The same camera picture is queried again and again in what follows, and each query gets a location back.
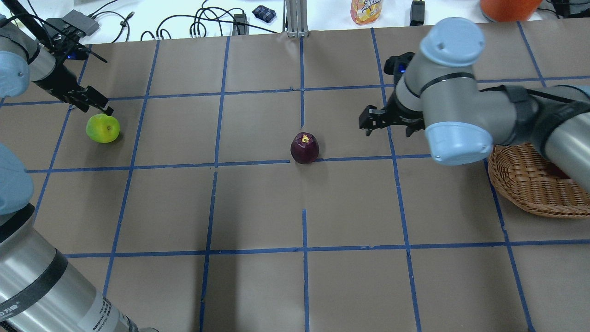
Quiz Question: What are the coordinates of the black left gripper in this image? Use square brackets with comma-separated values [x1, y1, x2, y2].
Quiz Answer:
[32, 65, 114, 116]

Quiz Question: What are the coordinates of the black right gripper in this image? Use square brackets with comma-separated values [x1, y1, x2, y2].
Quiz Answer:
[360, 91, 425, 138]

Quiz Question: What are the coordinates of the green apple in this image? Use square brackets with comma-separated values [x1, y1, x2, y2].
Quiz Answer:
[86, 113, 120, 143]

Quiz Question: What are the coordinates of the dark red apple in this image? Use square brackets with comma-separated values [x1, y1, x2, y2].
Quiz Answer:
[289, 132, 319, 164]

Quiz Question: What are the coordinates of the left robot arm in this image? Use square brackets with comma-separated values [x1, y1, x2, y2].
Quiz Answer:
[1, 16, 138, 332]

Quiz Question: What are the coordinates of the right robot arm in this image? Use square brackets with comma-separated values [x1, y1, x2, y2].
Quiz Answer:
[359, 17, 590, 190]

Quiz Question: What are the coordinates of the wicker basket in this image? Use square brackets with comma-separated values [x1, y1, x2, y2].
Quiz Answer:
[488, 143, 590, 219]

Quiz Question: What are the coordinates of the grey usb hub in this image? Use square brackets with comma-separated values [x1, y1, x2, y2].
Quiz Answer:
[62, 9, 100, 38]

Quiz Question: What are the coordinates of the black power adapter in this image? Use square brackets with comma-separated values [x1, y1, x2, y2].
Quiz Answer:
[409, 0, 425, 27]
[232, 13, 249, 36]

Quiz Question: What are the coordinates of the orange juice bottle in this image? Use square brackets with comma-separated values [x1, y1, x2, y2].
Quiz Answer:
[350, 0, 383, 25]

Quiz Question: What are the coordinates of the orange bucket with lid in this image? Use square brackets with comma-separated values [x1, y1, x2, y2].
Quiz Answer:
[479, 0, 543, 22]

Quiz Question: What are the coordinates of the dark checkered pouch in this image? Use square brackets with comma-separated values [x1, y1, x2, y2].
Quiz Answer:
[252, 6, 277, 23]

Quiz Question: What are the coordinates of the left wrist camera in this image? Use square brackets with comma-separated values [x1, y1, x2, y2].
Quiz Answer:
[47, 35, 90, 61]

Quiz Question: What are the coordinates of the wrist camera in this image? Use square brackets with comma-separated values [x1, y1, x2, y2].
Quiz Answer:
[47, 35, 90, 61]
[383, 51, 415, 76]

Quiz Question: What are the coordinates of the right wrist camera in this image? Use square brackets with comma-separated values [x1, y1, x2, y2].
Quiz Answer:
[383, 51, 415, 76]

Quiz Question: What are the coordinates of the black cable bundle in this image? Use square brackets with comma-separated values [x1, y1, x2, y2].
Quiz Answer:
[141, 0, 282, 41]

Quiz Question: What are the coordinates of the aluminium frame post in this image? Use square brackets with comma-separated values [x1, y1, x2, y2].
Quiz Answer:
[283, 0, 309, 38]

